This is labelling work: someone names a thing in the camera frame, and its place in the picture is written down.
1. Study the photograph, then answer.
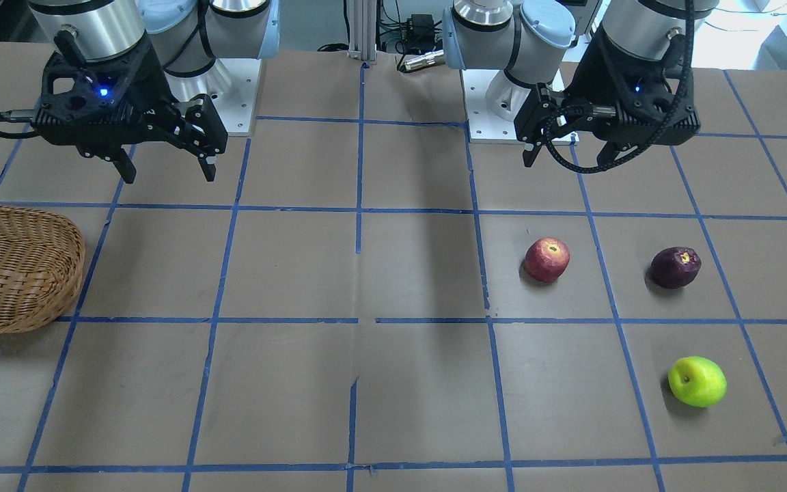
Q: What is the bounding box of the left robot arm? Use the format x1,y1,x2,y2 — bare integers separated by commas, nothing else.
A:
443,1,717,174

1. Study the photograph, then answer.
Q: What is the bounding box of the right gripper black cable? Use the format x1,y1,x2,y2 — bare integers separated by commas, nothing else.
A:
0,109,42,140

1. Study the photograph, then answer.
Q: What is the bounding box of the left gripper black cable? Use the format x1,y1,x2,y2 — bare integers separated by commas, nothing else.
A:
540,0,698,172

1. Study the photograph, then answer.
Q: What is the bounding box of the wicker basket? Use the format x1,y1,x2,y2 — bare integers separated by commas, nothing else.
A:
0,205,85,336

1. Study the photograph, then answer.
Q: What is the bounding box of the green apple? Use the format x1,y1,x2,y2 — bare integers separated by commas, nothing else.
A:
667,356,728,408

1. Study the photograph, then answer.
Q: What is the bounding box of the black power adapter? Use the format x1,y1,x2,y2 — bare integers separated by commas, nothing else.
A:
403,14,435,44

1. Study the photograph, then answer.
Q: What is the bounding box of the aluminium frame post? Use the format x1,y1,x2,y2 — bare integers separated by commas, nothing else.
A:
346,0,380,65

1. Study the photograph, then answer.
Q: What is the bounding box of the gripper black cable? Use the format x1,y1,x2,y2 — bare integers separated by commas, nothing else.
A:
0,109,42,140
540,0,698,172

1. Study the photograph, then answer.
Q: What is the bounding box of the dark purple apple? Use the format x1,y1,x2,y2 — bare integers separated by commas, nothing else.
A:
648,247,702,289

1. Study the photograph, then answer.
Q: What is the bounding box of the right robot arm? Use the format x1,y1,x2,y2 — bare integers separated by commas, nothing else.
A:
28,1,280,183

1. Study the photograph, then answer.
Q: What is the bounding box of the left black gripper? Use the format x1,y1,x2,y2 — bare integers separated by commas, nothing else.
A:
514,27,702,170

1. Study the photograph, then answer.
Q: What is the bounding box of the silver metal connector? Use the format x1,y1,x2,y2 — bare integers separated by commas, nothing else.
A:
397,49,446,74

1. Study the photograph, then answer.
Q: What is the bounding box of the red apple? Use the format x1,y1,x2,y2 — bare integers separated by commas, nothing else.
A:
523,236,570,284

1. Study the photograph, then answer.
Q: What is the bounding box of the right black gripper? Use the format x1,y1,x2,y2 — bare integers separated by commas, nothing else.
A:
31,32,227,184

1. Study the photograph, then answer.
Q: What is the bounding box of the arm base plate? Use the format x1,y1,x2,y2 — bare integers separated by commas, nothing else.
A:
166,58,263,137
461,69,529,144

